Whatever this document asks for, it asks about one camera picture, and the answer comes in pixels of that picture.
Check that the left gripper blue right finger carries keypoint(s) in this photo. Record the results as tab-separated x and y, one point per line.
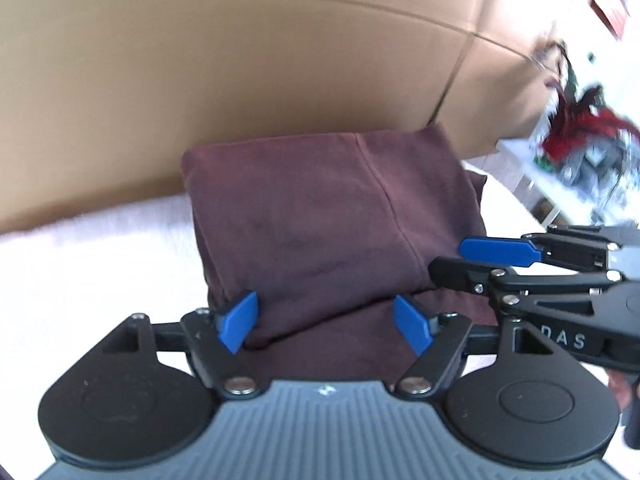
439	344

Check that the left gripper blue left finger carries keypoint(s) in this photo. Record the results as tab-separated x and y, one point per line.
214	337

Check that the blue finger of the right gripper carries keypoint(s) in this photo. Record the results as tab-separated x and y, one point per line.
460	275
496	250

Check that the dark brown garment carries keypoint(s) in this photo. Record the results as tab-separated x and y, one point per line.
328	229

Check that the person's hand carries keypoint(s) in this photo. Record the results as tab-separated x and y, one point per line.
617	383

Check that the right cardboard box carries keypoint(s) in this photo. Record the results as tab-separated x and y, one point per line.
498	89

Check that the large cardboard box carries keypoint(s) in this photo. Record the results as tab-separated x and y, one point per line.
100	98

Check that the wall calendar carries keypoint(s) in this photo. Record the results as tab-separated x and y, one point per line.
613	14

